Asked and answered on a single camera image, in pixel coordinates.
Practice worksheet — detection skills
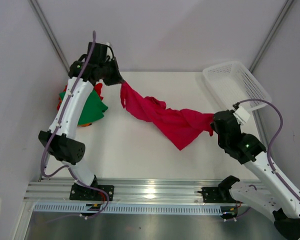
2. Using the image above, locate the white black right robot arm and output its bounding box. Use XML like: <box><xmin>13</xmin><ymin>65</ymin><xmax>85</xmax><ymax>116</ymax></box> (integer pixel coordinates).
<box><xmin>210</xmin><ymin>107</ymin><xmax>300</xmax><ymax>240</ymax></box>

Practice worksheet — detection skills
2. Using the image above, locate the right aluminium corner post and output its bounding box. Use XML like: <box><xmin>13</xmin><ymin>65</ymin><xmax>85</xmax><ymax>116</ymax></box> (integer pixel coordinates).
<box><xmin>249</xmin><ymin>0</ymin><xmax>297</xmax><ymax>73</ymax></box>

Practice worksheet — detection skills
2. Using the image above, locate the red folded t shirt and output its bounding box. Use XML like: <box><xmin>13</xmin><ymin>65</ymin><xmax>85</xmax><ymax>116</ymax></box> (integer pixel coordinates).
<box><xmin>56</xmin><ymin>83</ymin><xmax>104</xmax><ymax>110</ymax></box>

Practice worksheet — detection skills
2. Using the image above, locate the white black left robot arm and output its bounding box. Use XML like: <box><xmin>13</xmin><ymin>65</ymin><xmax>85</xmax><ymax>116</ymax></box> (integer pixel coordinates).
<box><xmin>38</xmin><ymin>42</ymin><xmax>124</xmax><ymax>200</ymax></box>

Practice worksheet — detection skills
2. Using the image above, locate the crimson t shirt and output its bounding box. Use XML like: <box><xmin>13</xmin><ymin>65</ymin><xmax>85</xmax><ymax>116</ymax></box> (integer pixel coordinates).
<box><xmin>120</xmin><ymin>82</ymin><xmax>214</xmax><ymax>151</ymax></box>

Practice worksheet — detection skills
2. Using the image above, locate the white slotted cable duct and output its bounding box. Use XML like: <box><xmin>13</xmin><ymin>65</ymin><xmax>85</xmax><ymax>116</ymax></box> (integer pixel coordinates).
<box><xmin>33</xmin><ymin>202</ymin><xmax>223</xmax><ymax>216</ymax></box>

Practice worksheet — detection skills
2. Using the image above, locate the left aluminium corner post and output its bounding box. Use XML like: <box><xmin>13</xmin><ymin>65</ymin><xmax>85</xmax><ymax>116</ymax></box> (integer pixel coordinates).
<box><xmin>28</xmin><ymin>0</ymin><xmax>70</xmax><ymax>74</ymax></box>

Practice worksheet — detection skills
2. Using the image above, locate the green folded t shirt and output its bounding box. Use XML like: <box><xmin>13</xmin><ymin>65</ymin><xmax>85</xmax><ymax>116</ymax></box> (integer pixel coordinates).
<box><xmin>58</xmin><ymin>88</ymin><xmax>109</xmax><ymax>125</ymax></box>

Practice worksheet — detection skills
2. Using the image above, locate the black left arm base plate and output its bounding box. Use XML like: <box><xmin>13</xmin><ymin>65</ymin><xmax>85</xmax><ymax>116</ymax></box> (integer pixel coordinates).
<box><xmin>69</xmin><ymin>183</ymin><xmax>115</xmax><ymax>201</ymax></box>

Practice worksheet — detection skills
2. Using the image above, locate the aluminium corner post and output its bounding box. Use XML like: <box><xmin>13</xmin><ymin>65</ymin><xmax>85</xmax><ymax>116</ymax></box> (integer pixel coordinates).
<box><xmin>28</xmin><ymin>0</ymin><xmax>70</xmax><ymax>74</ymax></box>
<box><xmin>249</xmin><ymin>0</ymin><xmax>297</xmax><ymax>73</ymax></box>

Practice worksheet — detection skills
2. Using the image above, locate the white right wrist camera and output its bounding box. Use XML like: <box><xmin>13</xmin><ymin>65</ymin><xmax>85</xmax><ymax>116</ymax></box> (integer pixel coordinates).
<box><xmin>233</xmin><ymin>106</ymin><xmax>251</xmax><ymax>125</ymax></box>

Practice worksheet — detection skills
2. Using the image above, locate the white plastic basket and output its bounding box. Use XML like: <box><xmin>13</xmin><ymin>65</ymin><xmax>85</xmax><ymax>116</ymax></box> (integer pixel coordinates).
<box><xmin>202</xmin><ymin>61</ymin><xmax>272</xmax><ymax>110</ymax></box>

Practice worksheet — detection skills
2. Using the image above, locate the aluminium front rail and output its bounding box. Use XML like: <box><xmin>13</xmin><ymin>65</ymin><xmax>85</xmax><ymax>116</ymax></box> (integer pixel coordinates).
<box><xmin>23</xmin><ymin>178</ymin><xmax>221</xmax><ymax>205</ymax></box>

